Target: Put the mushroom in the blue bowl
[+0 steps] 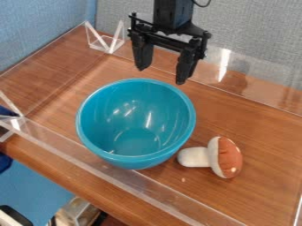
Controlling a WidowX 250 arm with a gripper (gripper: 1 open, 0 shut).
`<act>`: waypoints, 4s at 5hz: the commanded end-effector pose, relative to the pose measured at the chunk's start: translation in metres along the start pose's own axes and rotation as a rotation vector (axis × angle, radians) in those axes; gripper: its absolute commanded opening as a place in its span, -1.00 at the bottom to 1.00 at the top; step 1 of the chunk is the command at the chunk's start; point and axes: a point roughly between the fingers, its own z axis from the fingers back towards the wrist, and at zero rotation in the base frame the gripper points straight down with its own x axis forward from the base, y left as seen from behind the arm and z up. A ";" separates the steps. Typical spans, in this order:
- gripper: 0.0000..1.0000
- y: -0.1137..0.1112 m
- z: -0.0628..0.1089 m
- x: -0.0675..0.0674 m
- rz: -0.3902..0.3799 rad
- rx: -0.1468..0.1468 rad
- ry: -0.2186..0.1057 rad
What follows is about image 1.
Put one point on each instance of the clear acrylic front barrier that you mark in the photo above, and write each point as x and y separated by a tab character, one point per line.
131	196

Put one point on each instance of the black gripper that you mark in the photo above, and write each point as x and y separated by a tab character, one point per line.
186	39

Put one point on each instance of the clear acrylic back barrier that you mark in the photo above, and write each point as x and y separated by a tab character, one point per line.
252	78

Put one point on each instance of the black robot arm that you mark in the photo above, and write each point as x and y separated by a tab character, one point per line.
174	12

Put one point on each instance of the plush brown white mushroom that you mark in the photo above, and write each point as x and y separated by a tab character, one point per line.
220	156

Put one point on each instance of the dark blue object left edge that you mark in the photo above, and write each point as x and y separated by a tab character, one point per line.
5	160

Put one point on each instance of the clear acrylic corner bracket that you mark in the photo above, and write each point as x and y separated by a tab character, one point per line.
104	42

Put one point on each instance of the black white object bottom left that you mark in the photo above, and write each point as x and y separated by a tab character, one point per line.
12	218

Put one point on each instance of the blue plastic bowl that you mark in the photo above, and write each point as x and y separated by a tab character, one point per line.
133	122

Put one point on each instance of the clear acrylic barrier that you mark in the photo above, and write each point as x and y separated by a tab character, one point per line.
131	196
252	78

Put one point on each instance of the grey box under table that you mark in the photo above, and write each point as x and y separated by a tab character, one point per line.
75	213

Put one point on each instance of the clear acrylic left bracket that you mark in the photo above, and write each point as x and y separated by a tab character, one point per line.
9	117

